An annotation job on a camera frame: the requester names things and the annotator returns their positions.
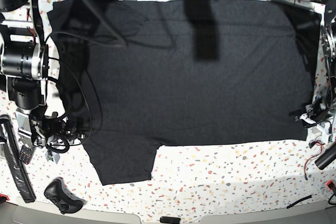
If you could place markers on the small black box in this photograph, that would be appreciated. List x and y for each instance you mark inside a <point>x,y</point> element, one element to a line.
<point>170,220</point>

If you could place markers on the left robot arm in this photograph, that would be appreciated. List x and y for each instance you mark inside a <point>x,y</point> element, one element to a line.
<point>308,88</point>

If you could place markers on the black TV remote control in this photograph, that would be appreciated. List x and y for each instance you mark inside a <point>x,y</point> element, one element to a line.
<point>26,154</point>

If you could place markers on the black T-shirt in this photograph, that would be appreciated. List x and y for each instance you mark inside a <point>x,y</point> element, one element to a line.
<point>194,72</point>

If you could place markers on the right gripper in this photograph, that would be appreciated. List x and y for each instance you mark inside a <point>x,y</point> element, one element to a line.
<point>55,134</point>

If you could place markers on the black cable tie strip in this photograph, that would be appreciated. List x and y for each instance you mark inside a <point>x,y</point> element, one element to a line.
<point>299,201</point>

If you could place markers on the long black plastic bar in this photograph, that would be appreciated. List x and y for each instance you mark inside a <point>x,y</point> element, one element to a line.
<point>16,167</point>

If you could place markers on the small red clip left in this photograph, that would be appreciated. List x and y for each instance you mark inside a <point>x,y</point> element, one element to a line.
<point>3,198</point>

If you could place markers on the small red clip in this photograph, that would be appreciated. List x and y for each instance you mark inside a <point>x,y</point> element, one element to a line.
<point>3,198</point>
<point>331,185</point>

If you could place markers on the black game controller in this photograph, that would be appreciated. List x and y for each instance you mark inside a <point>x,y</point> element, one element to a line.
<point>55,193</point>

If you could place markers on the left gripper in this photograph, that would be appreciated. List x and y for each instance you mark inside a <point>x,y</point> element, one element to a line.
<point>314,122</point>

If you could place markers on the small red clip right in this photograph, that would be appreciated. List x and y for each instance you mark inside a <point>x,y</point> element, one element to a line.
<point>331,185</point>

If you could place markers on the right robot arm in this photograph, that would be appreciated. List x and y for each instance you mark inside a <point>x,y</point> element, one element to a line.
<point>24,64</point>

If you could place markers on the black cylinder with wires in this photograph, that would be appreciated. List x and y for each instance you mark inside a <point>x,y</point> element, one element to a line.
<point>327,157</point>

